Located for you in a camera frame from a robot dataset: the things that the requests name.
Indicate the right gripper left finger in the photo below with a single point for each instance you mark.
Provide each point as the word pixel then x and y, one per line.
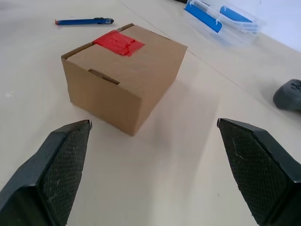
pixel 47 176

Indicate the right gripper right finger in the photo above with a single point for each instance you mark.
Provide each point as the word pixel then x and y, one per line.
pixel 263 169

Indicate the brown cardboard box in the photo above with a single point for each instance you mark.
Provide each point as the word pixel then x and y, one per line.
pixel 122 94

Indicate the red adhesive tape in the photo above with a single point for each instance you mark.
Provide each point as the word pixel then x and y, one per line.
pixel 115 42

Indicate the blue-handled metal tool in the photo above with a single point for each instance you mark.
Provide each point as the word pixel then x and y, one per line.
pixel 77 22

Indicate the clear plastic container blue handles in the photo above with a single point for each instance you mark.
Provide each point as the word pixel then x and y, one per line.
pixel 235 30

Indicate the grey handheld remote controller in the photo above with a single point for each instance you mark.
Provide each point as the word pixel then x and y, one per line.
pixel 289 96

